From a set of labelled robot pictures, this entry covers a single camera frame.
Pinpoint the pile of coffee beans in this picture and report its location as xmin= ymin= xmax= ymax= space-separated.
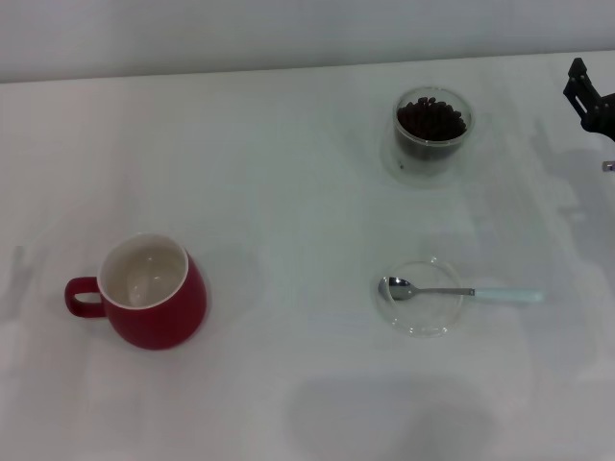
xmin=394 ymin=95 xmax=468 ymax=162

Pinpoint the clear double-walled glass cup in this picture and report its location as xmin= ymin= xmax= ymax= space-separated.
xmin=381 ymin=85 xmax=491 ymax=189

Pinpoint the red ceramic mug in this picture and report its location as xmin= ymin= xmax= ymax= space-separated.
xmin=64 ymin=232 xmax=209 ymax=352

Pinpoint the metal spoon with light-blue handle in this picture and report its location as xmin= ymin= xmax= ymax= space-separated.
xmin=377 ymin=275 xmax=545 ymax=304

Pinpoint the clear glass saucer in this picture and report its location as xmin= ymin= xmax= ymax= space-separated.
xmin=373 ymin=256 xmax=466 ymax=340

